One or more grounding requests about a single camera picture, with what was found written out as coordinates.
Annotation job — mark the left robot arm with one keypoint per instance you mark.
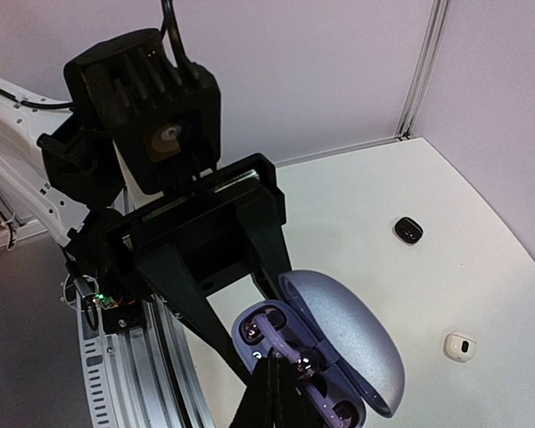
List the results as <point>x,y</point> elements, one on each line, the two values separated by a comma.
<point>126,179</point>

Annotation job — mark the translucent blue charging case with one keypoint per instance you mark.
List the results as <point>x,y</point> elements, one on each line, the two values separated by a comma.
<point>363,367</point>

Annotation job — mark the right aluminium corner post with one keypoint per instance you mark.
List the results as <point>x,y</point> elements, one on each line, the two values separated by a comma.
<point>424,68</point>

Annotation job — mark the white charging case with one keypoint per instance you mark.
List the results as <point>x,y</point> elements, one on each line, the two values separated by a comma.
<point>459,347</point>

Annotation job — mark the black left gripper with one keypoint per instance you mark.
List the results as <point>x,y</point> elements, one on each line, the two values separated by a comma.
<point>183,247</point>

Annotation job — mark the black charging case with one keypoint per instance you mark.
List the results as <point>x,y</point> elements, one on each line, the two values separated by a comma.
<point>408,230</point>

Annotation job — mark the aluminium front rail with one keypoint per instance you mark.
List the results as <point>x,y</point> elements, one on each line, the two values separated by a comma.
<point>152,378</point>

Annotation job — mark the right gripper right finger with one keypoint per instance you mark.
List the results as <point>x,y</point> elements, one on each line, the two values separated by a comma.
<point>291,408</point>

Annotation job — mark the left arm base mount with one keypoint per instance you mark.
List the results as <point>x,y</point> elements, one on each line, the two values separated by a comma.
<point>111,312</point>

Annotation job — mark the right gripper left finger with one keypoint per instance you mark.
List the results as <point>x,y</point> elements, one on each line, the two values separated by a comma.
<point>256,407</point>

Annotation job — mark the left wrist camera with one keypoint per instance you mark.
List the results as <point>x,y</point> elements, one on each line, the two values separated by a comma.
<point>164,120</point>

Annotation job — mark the perforated white cable tray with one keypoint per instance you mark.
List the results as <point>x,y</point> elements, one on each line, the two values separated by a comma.
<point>94,361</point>

